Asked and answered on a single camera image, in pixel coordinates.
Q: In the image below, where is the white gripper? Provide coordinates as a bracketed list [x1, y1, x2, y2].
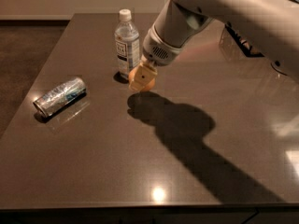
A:
[128, 25, 184, 92]

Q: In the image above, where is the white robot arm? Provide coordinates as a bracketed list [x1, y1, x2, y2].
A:
[129, 0, 299, 92]

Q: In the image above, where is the clear plastic water bottle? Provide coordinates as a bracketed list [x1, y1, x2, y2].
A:
[114, 9, 140, 79]

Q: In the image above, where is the silver drink can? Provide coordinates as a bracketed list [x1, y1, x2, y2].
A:
[33, 77, 87, 119]

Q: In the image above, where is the black wire basket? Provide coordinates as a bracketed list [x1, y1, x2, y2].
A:
[225, 25, 263, 58]

